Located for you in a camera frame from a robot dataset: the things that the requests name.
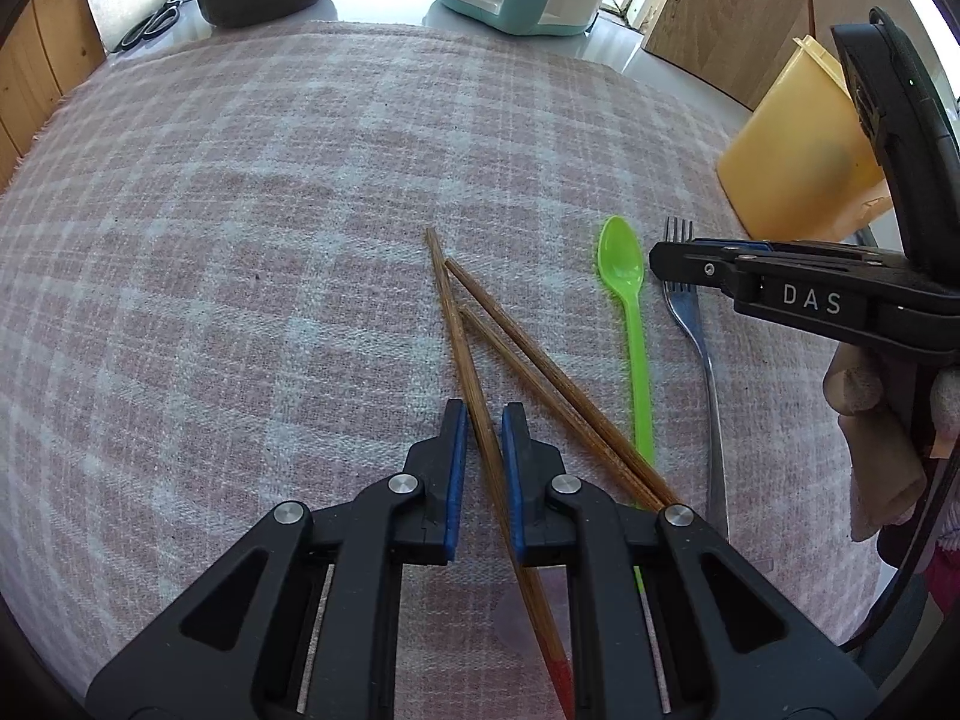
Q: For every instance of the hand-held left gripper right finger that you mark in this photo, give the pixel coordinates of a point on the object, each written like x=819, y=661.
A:
x=512, y=495

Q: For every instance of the green plastic spoon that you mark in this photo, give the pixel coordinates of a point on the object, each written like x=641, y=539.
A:
x=621, y=255

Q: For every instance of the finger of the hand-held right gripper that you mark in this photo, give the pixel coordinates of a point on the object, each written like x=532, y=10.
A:
x=697, y=266
x=750, y=245

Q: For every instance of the person's right hand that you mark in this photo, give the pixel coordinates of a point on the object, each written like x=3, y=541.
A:
x=877, y=465

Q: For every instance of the yellow plastic container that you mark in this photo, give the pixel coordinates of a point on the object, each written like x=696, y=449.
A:
x=787, y=150

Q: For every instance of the large light wood board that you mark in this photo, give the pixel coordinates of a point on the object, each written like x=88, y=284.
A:
x=735, y=0

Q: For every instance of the knotty wooden plank panel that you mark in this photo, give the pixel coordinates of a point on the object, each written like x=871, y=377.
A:
x=45, y=67

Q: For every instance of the black scissors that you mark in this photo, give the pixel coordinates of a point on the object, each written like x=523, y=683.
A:
x=154, y=21

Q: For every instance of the pink plaid cloth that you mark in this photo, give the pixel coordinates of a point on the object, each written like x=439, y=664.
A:
x=225, y=240

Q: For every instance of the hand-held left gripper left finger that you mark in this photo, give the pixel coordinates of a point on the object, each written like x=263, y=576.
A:
x=455, y=495

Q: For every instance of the metal fork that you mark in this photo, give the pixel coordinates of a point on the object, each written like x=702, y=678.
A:
x=709, y=390

